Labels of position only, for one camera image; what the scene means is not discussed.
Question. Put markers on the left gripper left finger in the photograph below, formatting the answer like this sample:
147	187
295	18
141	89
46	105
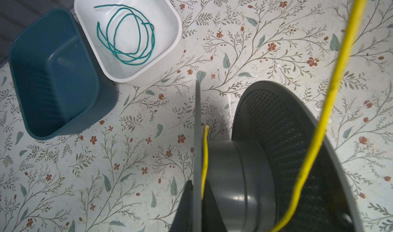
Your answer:
183	219

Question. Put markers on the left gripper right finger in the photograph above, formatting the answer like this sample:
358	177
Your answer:
211	217

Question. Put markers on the grey perforated cable spool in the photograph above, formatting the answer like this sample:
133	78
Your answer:
252	175

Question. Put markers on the teal plastic bin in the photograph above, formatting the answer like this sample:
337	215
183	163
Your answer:
59	83

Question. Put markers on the white plastic bin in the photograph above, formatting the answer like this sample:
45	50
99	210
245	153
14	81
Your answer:
134	41

